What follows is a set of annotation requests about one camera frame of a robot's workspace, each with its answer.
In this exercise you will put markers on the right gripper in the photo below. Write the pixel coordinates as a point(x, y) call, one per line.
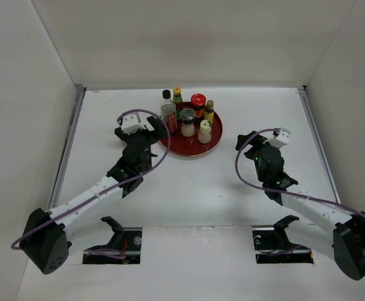
point(256, 141)

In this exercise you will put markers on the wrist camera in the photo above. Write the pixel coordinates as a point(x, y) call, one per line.
point(131, 123)
point(281, 137)

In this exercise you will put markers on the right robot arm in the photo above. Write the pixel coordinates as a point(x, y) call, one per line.
point(330, 228)

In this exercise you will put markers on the grey cap pepper grinder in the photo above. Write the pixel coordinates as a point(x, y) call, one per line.
point(188, 116)

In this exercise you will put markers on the red lid sauce jar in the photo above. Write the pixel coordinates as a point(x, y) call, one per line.
point(198, 102)

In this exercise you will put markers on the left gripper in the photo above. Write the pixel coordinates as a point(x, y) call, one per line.
point(155, 125)

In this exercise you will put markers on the red round lacquer tray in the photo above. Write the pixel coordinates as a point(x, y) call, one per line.
point(190, 146)

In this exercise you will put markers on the yellow cap spice shaker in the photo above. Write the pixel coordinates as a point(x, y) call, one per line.
point(204, 133)

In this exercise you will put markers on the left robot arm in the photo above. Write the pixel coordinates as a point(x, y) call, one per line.
point(84, 223)

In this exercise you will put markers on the tall dark soy sauce bottle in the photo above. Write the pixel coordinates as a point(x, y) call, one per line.
point(168, 112)

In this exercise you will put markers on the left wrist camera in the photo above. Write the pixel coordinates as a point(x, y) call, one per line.
point(131, 123)

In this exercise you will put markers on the small yellow label bottle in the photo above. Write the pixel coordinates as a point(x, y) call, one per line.
point(209, 111)

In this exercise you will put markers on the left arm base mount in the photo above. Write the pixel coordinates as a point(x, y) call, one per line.
point(123, 248)

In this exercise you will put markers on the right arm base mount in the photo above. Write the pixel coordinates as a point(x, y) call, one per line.
point(272, 245)

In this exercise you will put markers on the green label sauce bottle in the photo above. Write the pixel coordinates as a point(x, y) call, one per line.
point(178, 101)

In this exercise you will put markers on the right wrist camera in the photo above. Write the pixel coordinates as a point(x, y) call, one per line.
point(281, 137)

